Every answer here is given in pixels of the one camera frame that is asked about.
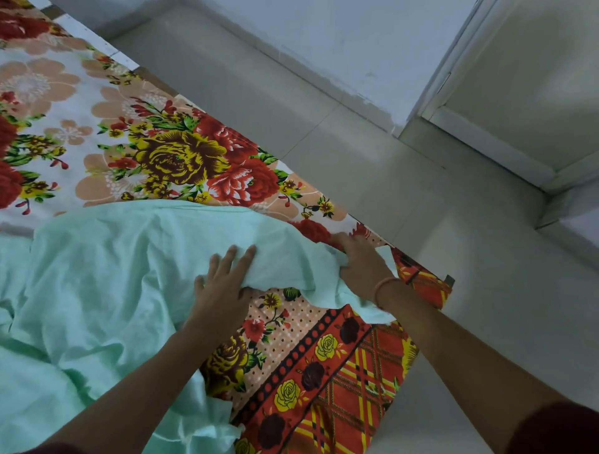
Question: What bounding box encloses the person's right hand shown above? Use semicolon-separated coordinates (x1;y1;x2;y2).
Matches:
332;232;399;305

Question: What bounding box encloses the person's left hand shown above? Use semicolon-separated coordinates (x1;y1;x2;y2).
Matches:
185;244;257;338

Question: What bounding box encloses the mint green cloth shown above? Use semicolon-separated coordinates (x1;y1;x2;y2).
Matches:
0;200;399;454

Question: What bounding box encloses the person's right forearm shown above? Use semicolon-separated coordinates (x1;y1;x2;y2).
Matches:
377;280;581;454

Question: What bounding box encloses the person's left forearm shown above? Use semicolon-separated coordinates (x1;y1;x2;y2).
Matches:
41;321;237;454

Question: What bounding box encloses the orange thread wristband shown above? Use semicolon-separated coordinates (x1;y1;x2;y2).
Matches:
373;276;399;310

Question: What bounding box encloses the floral patterned bedsheet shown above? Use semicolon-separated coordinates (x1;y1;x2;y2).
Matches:
0;0;454;454

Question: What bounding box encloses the white door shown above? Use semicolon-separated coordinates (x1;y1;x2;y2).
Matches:
444;0;599;172

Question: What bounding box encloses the dark red shirt sleeve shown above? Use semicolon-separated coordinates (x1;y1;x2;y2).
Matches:
504;401;599;454

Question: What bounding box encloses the white door frame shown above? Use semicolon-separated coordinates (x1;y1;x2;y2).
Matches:
392;0;599;196

